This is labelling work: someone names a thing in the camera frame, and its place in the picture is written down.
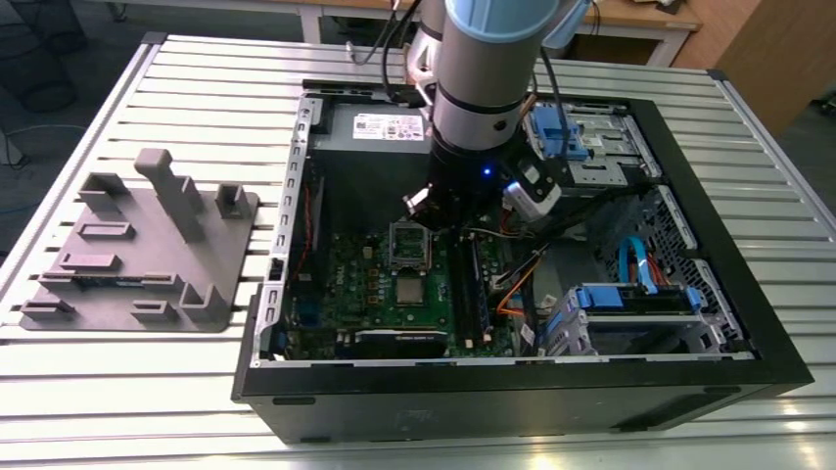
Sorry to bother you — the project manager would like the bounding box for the metal socket cover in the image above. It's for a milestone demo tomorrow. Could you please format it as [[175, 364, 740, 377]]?
[[388, 218, 433, 271]]

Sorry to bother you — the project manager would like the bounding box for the silver CPU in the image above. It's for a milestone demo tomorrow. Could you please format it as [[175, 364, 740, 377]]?
[[395, 278, 428, 305]]

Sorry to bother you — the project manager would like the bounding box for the CPU socket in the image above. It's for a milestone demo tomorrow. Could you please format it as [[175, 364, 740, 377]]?
[[389, 268, 433, 310]]

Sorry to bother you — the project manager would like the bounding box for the silver power supply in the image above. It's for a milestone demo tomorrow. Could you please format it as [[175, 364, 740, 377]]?
[[307, 102, 436, 231]]

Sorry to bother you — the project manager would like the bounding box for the silver drive cage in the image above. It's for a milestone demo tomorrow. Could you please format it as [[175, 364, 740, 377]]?
[[519, 100, 663, 210]]

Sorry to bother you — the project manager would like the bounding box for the RAM slot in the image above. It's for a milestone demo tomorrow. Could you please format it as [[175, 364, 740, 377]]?
[[449, 233, 468, 348], [469, 233, 485, 347], [459, 233, 477, 348]]

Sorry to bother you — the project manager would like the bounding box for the green motherboard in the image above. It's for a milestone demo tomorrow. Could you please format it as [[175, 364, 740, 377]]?
[[284, 228, 521, 362]]

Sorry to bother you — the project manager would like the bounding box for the hard disk in blue carrier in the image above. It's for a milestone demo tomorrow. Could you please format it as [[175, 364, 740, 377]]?
[[565, 285, 705, 318]]

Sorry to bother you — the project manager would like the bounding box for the graphics card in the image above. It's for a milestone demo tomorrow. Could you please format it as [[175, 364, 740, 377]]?
[[353, 327, 452, 359]]

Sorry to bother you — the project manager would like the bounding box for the grey parts rack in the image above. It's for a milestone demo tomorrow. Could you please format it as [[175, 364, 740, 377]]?
[[19, 146, 263, 335]]

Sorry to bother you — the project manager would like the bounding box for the silver disk bay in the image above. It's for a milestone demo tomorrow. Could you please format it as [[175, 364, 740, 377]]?
[[540, 286, 737, 357]]

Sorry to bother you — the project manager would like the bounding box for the wooden desk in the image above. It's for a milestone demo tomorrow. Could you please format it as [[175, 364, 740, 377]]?
[[564, 0, 705, 70]]

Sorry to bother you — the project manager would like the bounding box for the black PC case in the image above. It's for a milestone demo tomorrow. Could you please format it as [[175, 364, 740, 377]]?
[[231, 77, 816, 446]]

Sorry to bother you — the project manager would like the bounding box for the wooden cabinet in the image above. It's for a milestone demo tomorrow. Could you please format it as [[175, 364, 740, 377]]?
[[715, 0, 836, 136]]

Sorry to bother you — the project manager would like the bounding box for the RAM stick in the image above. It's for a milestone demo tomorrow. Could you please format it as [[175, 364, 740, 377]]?
[[69, 275, 176, 291]]

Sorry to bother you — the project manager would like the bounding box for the black mesh chair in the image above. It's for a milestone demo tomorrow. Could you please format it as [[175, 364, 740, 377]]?
[[0, 0, 88, 115]]

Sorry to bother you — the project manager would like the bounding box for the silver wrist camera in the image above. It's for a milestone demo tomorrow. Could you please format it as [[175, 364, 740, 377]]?
[[500, 164, 564, 220]]

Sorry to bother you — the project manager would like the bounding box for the black cable bundle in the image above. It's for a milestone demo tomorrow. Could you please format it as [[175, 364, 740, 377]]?
[[512, 188, 619, 353]]

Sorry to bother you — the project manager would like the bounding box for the blue plastic drive bracket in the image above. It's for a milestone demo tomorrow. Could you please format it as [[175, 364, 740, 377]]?
[[529, 106, 591, 163]]

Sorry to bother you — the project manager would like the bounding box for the orange red wire bundle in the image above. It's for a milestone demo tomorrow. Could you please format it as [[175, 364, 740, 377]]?
[[493, 219, 545, 322]]

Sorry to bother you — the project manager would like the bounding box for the blue flat disk wire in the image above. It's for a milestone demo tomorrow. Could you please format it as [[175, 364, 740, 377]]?
[[615, 234, 663, 297]]

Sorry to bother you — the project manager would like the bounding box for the white table frame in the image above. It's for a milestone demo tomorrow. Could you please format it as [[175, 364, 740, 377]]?
[[103, 0, 419, 48]]

